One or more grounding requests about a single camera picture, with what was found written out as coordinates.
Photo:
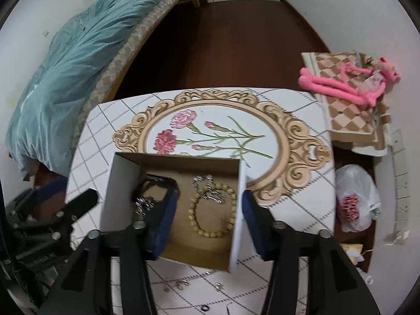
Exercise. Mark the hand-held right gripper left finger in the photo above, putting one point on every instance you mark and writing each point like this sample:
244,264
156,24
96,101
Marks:
161,226

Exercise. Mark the pink plush toy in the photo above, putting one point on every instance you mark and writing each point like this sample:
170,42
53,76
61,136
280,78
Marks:
331,87

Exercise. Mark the white plastic bag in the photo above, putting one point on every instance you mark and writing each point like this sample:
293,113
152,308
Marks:
356,197

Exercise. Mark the white power strip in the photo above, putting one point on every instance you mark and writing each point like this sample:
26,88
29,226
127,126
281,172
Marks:
402,200

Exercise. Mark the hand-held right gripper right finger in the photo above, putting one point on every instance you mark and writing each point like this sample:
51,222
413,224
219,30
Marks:
253,226

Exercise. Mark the brown checked folded mat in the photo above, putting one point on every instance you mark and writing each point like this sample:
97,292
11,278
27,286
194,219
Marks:
347,115

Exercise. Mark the small silver earring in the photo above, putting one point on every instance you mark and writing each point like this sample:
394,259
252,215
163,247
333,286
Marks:
181,284
167,288
220,286

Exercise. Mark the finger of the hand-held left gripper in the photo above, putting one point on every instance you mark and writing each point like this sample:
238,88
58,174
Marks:
83,200

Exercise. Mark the teal blanket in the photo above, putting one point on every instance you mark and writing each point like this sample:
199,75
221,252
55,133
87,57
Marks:
75,62

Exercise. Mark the white cardboard box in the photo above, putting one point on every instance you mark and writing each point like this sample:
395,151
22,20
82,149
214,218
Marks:
210,216

